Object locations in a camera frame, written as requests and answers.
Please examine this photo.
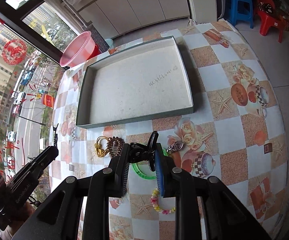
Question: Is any patterned checkered tablecloth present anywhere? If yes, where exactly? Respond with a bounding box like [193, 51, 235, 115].
[49, 21, 287, 237]

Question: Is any green shallow tray box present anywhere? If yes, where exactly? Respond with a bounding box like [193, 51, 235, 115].
[76, 36, 193, 129]

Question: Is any red plastic chair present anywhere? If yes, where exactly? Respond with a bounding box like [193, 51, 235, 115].
[255, 0, 285, 43]

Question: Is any black claw hair clip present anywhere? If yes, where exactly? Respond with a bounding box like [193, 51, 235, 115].
[128, 131, 159, 172]

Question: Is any person's left hand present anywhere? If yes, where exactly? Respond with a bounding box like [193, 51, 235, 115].
[0, 202, 35, 239]

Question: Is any white cabinet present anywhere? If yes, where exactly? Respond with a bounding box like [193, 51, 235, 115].
[73, 0, 218, 38]

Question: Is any blue plastic stool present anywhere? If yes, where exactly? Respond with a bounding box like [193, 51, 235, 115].
[224, 0, 253, 29]

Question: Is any pink yellow spiral bracelet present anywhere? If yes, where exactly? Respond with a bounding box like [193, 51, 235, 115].
[150, 187, 176, 215]

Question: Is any yellow bead hair tie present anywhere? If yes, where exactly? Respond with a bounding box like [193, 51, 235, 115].
[94, 135, 110, 158]

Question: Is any green translucent bangle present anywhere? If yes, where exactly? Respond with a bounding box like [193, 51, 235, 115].
[132, 150, 163, 180]

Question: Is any metal alligator hair clip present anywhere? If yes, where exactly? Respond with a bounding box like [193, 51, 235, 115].
[52, 124, 58, 147]

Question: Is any pink plastic basin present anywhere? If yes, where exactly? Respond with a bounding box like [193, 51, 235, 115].
[60, 31, 96, 67]

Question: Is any brown spiral hair tie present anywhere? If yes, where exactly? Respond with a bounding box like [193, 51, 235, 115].
[106, 136, 126, 158]

